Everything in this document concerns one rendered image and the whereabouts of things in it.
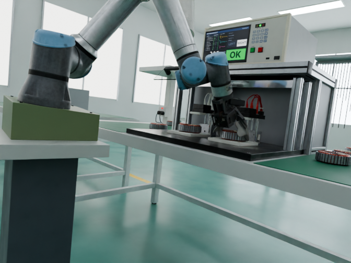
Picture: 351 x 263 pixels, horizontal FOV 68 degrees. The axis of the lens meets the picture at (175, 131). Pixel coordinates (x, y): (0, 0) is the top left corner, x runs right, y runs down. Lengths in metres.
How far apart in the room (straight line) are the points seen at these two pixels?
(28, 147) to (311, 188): 0.72
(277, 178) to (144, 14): 6.50
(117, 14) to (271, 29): 0.64
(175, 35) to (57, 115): 0.43
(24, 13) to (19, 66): 0.92
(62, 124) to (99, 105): 5.24
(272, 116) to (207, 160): 0.54
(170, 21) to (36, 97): 0.45
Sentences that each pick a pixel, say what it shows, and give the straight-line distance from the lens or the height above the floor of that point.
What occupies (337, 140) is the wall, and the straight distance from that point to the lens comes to 7.51.
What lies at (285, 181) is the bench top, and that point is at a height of 0.72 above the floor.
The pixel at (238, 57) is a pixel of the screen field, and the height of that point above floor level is 1.16.
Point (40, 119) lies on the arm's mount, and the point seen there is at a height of 0.81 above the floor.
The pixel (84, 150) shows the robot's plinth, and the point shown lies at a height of 0.73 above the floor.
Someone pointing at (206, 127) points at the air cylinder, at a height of 0.81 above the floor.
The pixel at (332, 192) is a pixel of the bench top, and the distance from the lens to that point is 0.72.
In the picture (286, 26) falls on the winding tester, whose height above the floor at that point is 1.26.
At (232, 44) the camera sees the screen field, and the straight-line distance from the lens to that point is 1.34.
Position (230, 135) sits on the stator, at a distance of 1.05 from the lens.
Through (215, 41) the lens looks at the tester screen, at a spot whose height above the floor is 1.24.
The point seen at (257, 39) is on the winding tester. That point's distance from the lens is 1.28.
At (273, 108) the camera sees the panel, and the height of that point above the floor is 0.94.
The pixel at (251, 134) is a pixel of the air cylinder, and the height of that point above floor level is 0.81.
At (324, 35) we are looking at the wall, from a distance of 8.00.
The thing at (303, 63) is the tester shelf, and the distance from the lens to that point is 1.13.
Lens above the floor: 0.87
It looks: 4 degrees down
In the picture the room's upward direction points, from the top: 6 degrees clockwise
